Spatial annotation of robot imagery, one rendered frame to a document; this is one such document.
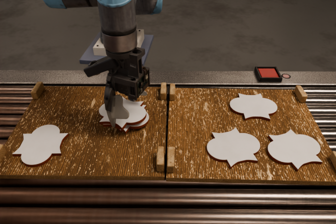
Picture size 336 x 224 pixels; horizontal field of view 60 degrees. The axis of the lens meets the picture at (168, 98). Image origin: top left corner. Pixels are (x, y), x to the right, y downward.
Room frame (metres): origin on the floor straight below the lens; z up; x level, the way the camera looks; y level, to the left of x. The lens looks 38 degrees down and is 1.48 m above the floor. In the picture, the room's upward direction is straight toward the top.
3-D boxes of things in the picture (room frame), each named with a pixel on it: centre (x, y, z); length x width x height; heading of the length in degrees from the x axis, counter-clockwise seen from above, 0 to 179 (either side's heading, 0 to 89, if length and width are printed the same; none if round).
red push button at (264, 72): (0.86, -0.35, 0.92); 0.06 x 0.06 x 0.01; 0
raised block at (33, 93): (0.73, 0.40, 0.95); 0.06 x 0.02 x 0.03; 179
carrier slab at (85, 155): (0.59, 0.21, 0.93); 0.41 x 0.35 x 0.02; 89
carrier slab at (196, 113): (0.58, -0.21, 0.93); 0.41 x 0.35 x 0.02; 88
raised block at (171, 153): (0.45, -0.01, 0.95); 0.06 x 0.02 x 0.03; 178
